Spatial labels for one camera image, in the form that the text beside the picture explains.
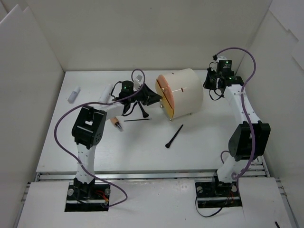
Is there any black brush front centre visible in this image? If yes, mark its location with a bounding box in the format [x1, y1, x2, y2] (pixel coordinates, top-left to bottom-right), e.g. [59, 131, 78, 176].
[165, 124, 184, 149]

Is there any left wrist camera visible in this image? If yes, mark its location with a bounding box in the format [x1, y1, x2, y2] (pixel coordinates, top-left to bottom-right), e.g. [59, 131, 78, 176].
[133, 75, 143, 90]

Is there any yellow drawer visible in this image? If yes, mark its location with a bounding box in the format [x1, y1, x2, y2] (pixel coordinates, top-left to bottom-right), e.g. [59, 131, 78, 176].
[160, 96, 174, 119]

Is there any black brush near organizer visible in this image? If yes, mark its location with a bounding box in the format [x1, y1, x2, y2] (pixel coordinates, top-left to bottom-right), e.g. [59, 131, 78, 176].
[138, 102, 149, 118]

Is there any orange drawer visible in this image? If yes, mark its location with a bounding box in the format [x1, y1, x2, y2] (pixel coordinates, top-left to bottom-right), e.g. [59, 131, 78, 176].
[155, 75, 174, 109]

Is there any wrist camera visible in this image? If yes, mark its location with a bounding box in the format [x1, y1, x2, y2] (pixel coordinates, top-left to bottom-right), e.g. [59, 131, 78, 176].
[133, 75, 143, 90]
[212, 55, 227, 63]

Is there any thin black eyeliner pencil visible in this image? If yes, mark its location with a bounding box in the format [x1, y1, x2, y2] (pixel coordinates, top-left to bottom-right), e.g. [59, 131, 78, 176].
[124, 118, 152, 122]

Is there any small white lilac tube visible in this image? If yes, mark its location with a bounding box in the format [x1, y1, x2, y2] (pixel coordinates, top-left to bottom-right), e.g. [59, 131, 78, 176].
[67, 86, 81, 104]

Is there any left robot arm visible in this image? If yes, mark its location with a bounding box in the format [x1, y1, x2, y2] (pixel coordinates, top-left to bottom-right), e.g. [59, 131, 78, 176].
[72, 81, 162, 199]

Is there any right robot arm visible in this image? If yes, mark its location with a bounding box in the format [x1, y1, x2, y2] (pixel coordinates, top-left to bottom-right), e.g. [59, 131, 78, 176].
[203, 56, 271, 196]

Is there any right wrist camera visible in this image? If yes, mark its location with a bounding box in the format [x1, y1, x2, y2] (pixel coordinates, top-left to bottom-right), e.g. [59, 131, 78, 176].
[212, 55, 227, 63]

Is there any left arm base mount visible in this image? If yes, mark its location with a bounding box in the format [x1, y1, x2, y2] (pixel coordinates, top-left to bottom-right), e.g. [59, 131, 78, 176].
[65, 183, 111, 212]

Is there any aluminium rail frame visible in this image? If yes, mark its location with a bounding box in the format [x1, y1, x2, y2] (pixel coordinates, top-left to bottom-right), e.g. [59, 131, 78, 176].
[20, 156, 295, 205]

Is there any white blue-print tube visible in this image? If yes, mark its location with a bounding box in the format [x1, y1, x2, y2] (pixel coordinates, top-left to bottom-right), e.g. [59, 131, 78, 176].
[98, 84, 114, 103]

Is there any cream round drawer organizer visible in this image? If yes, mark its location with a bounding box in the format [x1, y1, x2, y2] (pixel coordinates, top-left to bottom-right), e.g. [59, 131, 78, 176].
[156, 68, 204, 120]

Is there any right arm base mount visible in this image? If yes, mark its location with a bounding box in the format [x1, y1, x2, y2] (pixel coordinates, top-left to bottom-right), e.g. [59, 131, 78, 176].
[195, 181, 243, 209]

